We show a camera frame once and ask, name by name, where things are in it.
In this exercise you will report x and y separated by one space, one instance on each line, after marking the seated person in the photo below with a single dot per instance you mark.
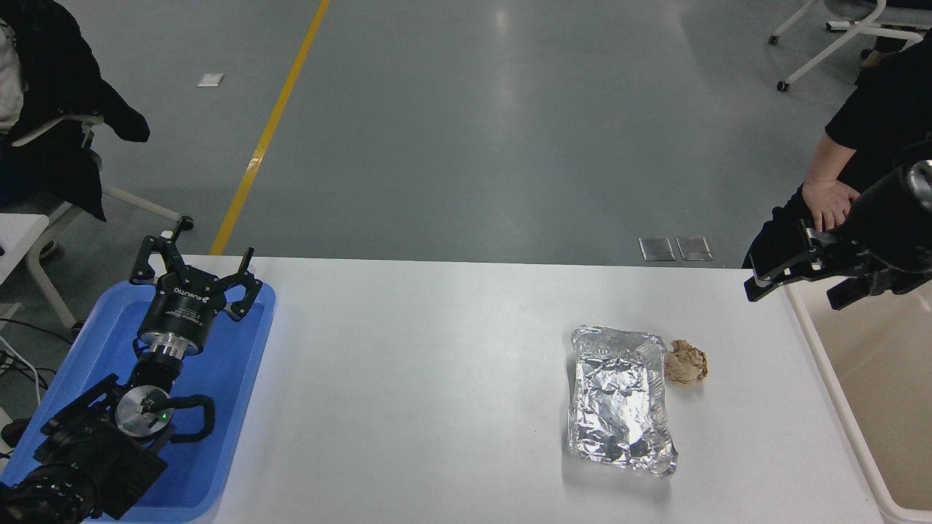
58 73

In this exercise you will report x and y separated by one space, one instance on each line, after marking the tan shoe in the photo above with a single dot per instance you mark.
872 58

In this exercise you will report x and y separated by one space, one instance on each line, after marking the rectangular foil tray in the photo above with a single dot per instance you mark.
619 400

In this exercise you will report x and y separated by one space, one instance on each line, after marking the person's forearm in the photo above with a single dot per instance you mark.
826 164

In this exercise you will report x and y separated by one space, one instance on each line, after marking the large pale bin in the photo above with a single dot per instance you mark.
895 393

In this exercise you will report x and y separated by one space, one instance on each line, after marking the blue plastic tray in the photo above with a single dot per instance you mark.
233 378

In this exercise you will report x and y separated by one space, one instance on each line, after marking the empty white wheeled chair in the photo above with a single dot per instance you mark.
830 49

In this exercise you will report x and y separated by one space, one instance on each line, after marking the metal floor plate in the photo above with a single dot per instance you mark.
694 247
657 248

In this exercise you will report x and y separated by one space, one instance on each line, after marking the small white side table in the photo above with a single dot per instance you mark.
18 233

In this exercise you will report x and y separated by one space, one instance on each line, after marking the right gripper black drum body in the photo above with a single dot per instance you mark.
885 225

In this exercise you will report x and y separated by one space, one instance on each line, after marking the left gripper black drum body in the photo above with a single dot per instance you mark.
182 309

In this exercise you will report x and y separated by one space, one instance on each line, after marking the white chair with person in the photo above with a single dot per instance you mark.
138 202

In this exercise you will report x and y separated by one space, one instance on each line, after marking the crumpled tan paper ball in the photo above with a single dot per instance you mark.
684 364

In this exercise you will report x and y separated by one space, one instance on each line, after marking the person's hand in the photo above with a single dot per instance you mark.
826 200

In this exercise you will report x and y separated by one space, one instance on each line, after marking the person beside bin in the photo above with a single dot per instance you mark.
888 109

